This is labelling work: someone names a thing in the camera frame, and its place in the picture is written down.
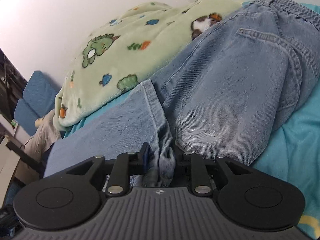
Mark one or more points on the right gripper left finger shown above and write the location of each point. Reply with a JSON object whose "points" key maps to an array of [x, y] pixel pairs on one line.
{"points": [[113, 174]]}

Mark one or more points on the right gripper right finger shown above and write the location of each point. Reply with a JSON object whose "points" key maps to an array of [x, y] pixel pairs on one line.
{"points": [[206, 177]]}

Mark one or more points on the blue denim jeans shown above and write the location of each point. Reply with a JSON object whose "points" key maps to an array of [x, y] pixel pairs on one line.
{"points": [[212, 87]]}

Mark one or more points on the beige cloth pile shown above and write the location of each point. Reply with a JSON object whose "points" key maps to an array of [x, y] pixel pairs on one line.
{"points": [[45, 135]]}

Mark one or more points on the teal smiley bed sheet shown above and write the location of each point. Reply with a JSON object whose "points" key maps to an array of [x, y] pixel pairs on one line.
{"points": [[292, 149]]}

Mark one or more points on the blue quilted cushion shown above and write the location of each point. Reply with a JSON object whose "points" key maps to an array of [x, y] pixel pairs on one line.
{"points": [[37, 100]]}

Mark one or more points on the green cartoon fleece blanket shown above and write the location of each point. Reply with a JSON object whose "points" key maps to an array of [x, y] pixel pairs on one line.
{"points": [[128, 50]]}

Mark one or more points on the dark window frame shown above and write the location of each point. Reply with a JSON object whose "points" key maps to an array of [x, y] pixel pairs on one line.
{"points": [[12, 86]]}

